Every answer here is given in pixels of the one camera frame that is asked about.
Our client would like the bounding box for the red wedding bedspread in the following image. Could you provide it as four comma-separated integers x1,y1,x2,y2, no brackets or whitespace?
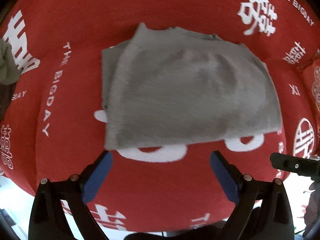
1,0,319,231

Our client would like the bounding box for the red embroidered pillow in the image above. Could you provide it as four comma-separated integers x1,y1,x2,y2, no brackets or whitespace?
297,57,320,133

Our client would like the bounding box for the dark brown garment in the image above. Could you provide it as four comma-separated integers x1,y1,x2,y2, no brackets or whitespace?
0,83,16,121

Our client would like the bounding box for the olive green garment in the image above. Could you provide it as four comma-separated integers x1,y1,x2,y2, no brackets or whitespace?
0,38,21,85

